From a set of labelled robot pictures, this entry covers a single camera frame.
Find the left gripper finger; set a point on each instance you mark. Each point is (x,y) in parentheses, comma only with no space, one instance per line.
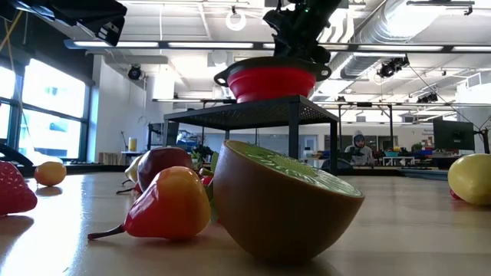
(96,15)
(92,5)

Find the red collapsible colander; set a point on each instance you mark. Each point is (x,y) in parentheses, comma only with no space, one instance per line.
(268,84)

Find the small orange toy fruit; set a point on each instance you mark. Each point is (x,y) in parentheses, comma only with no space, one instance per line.
(50,174)

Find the yellow toy lemon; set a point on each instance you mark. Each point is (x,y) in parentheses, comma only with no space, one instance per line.
(472,178)
(133,170)

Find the brown green kiwi half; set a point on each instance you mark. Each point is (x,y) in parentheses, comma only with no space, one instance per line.
(276,214)

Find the black ceiling spotlight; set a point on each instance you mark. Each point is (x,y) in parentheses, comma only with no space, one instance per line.
(134,72)
(389,68)

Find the long linear ceiling light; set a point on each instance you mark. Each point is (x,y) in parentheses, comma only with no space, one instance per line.
(211,45)

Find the black perforated metal shelf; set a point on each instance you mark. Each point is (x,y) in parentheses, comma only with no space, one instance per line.
(249,113)

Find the person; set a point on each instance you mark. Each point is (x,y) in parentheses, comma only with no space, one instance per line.
(359,151)

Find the yellow container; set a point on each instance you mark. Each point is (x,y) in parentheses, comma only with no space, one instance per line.
(132,144)

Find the dark red toy apple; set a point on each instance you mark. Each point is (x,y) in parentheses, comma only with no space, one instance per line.
(161,165)

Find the black computer monitor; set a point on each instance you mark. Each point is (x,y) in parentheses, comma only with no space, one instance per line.
(453,135)

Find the silver spiral ventilation duct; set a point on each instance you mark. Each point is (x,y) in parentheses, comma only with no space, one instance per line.
(358,63)

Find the black aluminium table frame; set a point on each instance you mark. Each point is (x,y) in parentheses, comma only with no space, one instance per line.
(107,168)

